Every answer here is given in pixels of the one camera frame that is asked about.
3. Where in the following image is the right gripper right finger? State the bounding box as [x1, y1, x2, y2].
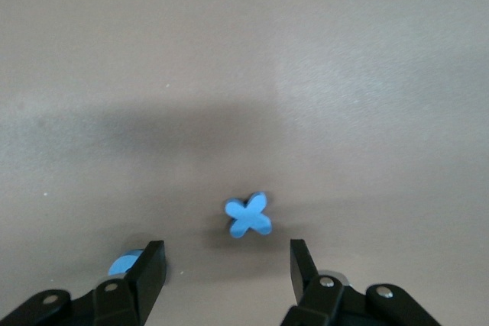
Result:
[286, 238, 446, 326]

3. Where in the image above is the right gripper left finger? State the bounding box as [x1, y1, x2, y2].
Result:
[0, 240, 168, 326]

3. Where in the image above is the blue letter c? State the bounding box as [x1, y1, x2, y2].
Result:
[107, 250, 148, 278]

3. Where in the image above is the blue letter x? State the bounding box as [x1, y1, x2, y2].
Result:
[223, 191, 274, 239]

